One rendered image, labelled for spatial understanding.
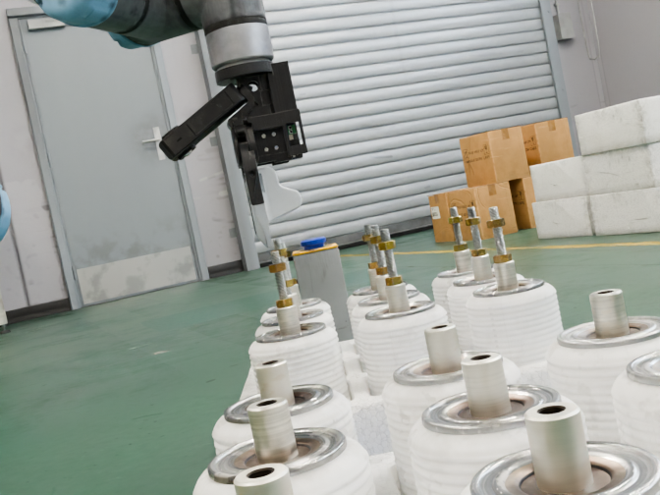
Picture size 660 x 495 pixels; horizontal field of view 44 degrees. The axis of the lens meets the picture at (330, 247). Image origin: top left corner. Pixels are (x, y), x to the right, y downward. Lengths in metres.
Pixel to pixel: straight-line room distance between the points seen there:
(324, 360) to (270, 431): 0.41
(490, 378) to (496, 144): 4.40
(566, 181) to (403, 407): 3.46
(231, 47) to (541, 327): 0.46
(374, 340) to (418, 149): 6.02
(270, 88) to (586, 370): 0.55
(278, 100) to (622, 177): 2.81
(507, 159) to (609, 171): 1.24
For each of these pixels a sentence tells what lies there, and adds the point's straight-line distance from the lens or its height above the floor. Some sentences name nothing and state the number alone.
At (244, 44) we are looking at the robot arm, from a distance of 0.97.
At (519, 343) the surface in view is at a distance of 0.86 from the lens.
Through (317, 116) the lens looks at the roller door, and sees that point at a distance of 6.51.
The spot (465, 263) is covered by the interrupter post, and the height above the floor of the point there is 0.26.
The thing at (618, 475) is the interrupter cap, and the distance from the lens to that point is 0.35.
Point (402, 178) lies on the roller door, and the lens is 6.74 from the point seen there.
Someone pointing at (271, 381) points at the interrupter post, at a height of 0.27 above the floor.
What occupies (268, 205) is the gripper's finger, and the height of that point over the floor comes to 0.39.
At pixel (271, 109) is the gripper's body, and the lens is 0.98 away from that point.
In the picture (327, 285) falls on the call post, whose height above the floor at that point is 0.26.
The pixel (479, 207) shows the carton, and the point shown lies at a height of 0.18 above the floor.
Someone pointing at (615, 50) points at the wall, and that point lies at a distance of 7.96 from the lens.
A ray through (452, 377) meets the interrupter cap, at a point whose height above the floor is 0.25.
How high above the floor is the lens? 0.38
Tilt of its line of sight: 3 degrees down
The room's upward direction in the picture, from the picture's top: 11 degrees counter-clockwise
